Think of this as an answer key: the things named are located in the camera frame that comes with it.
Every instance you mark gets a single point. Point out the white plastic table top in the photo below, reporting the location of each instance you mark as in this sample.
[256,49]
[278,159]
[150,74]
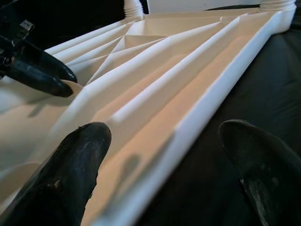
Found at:
[164,82]

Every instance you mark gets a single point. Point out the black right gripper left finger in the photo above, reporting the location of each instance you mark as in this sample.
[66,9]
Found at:
[68,174]

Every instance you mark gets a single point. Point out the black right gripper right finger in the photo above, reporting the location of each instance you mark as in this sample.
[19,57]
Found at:
[268,179]

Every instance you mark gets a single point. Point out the white plastic table leg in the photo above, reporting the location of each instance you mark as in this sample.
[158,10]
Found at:
[277,4]
[132,9]

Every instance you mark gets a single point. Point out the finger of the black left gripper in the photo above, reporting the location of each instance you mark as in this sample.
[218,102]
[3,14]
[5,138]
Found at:
[54,67]
[42,80]

